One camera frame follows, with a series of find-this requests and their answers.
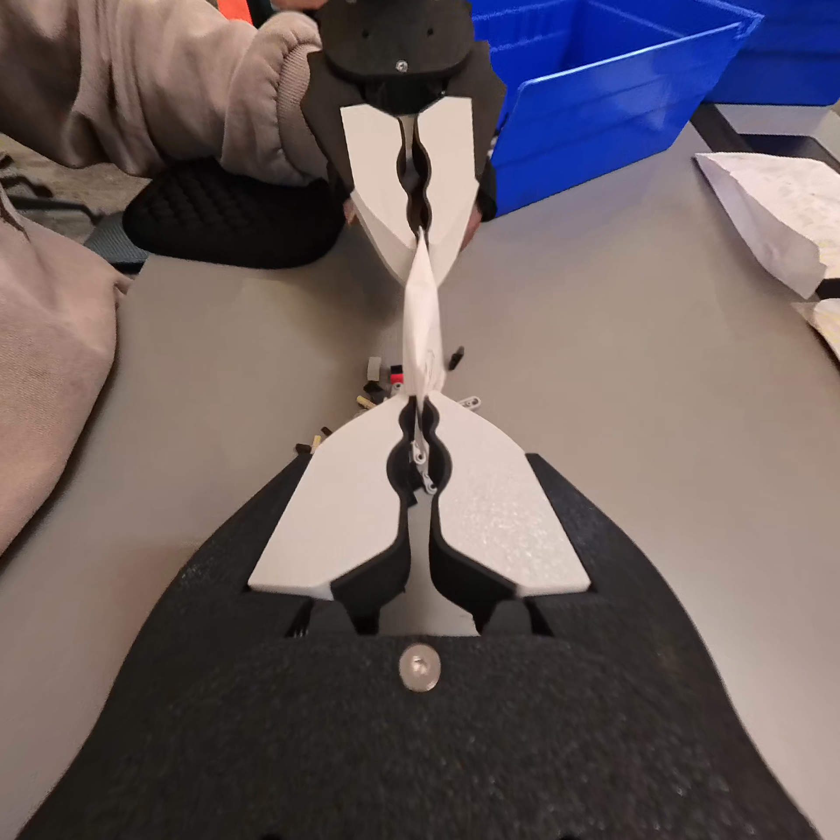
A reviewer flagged pile of small toy bricks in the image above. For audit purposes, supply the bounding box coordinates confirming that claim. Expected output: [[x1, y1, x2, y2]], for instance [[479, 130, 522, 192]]
[[293, 346, 484, 494]]

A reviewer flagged blue plastic bin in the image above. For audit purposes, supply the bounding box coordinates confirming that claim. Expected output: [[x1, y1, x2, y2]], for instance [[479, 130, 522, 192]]
[[469, 0, 765, 219], [705, 0, 840, 106]]

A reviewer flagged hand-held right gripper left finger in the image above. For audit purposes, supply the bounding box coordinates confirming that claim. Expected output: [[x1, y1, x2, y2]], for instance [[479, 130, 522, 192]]
[[247, 397, 421, 636]]

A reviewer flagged black padded armrest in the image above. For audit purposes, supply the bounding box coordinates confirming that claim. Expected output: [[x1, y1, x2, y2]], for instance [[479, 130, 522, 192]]
[[122, 157, 347, 270]]

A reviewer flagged grey desk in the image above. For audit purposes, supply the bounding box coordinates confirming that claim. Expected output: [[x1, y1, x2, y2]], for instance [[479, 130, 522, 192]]
[[0, 105, 840, 840]]

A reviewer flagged white printed paper bag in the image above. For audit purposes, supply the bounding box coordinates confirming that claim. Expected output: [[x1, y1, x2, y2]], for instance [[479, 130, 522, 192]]
[[694, 151, 840, 299], [402, 226, 450, 401]]

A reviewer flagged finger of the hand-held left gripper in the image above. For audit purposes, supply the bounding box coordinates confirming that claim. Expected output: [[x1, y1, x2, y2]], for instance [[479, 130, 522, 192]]
[[340, 102, 424, 288], [417, 96, 480, 288]]

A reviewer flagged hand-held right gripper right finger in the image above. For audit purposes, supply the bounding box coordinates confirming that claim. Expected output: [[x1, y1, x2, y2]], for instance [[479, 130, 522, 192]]
[[427, 394, 593, 630]]

